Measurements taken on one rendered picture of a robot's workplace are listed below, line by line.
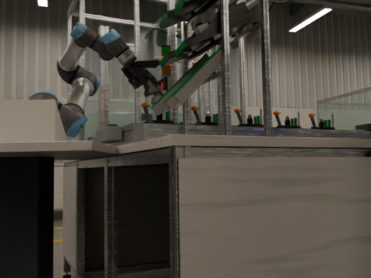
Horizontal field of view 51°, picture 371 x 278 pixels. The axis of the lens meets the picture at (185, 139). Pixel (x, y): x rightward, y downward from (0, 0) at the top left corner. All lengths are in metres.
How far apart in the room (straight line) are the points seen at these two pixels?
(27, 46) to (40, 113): 8.61
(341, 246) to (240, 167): 0.44
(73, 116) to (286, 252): 1.10
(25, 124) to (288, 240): 1.06
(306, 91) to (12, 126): 10.87
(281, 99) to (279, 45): 1.58
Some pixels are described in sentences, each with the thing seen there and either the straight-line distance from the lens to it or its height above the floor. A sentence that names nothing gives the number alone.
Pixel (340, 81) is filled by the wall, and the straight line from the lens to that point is 12.88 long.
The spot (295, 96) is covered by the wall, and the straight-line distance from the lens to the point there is 11.82.
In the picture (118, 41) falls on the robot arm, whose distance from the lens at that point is 1.77.
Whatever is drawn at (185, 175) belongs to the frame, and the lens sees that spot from 1.00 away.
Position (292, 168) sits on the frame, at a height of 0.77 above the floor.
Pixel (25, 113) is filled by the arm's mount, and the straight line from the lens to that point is 1.64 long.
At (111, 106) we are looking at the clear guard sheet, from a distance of 3.12.
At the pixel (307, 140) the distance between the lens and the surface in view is 1.23.
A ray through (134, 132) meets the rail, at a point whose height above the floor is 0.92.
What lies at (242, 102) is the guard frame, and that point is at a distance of 3.01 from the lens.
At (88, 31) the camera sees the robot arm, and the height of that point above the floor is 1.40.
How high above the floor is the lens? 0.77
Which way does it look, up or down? 4 degrees up
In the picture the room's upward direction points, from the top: 1 degrees counter-clockwise
